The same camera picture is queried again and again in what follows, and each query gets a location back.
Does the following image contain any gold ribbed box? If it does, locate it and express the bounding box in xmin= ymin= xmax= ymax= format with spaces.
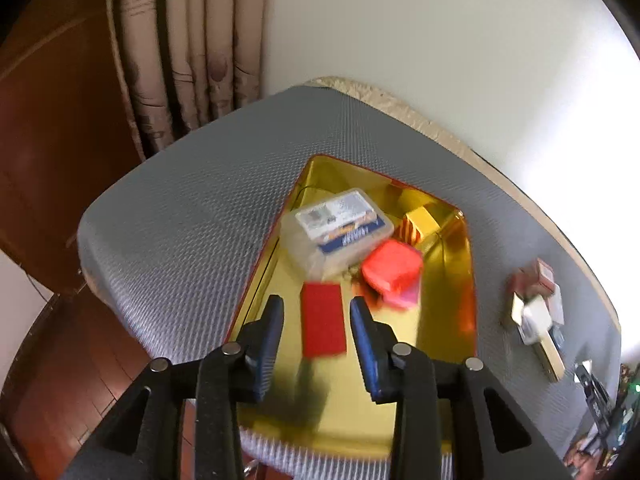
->
xmin=533 ymin=332 xmax=565 ymax=382

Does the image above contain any red rectangular box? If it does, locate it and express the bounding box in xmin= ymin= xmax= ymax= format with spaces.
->
xmin=300 ymin=282 xmax=347 ymax=360

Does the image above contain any white square box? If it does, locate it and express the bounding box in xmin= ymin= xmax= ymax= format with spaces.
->
xmin=516 ymin=296 xmax=553 ymax=346

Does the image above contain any tan small box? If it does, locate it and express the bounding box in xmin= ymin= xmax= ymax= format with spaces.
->
xmin=508 ymin=292 xmax=525 ymax=326

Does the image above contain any pink clear case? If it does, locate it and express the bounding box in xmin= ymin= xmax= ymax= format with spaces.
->
xmin=544 ymin=284 xmax=565 ymax=326

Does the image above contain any pink flat box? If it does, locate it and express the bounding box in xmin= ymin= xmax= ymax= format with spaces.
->
xmin=382 ymin=280 xmax=421 ymax=310

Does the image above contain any red white cigarette box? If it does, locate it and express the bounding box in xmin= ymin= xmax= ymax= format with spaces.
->
xmin=508 ymin=258 xmax=555 ymax=299

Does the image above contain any grey textured table mat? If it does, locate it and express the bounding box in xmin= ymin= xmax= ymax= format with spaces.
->
xmin=78 ymin=78 xmax=620 ymax=479

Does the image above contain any red rounded box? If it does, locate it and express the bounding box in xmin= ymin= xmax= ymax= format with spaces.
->
xmin=361 ymin=240 xmax=423 ymax=295

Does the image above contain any yellow striped small box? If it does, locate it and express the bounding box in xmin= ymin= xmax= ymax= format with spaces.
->
xmin=395 ymin=206 xmax=440 ymax=247

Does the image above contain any clear plastic card box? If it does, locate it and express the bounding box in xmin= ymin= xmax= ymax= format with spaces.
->
xmin=280 ymin=188 xmax=394 ymax=282

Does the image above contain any brown wooden door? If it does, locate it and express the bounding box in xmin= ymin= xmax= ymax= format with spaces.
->
xmin=1 ymin=0 xmax=140 ymax=294

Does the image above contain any beige patterned curtain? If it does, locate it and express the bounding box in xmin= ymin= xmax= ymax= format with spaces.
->
xmin=105 ymin=0 xmax=266 ymax=159

